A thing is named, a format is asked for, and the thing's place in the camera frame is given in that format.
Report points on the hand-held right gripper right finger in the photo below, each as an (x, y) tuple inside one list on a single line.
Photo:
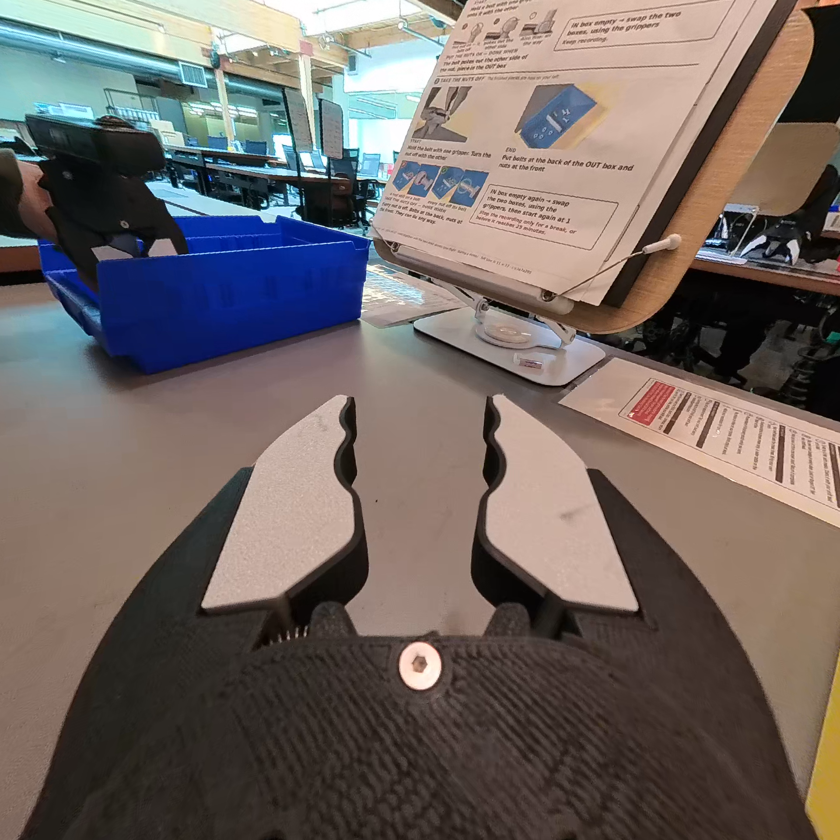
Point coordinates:
[(558, 531)]

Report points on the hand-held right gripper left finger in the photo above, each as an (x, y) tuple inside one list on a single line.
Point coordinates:
[(289, 525)]

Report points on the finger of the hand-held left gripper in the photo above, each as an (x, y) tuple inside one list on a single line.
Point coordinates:
[(115, 250), (167, 247)]

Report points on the blue storage bin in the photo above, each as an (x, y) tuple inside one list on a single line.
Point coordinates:
[(229, 302)]

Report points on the large yellow storage bin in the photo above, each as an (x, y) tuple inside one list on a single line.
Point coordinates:
[(827, 774)]

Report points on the grey desk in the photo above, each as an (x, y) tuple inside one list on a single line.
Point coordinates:
[(197, 420)]

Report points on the person's left hand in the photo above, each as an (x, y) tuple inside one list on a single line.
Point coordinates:
[(33, 203)]

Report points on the wood-edged grey table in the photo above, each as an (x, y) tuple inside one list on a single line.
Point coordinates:
[(197, 203), (754, 274)]

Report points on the row of wooden office desks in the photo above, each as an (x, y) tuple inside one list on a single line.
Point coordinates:
[(262, 174)]

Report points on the standing notice board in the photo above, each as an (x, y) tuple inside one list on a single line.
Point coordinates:
[(333, 128), (298, 121)]

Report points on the red label laminated sheet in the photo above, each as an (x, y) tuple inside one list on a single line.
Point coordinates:
[(722, 433)]

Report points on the clear laminated sheet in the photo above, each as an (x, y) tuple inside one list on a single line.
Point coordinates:
[(394, 295)]

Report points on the black grey gripper device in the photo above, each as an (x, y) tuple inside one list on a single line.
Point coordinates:
[(781, 246)]

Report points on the wooden document stand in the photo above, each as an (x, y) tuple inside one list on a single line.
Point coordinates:
[(728, 197)]

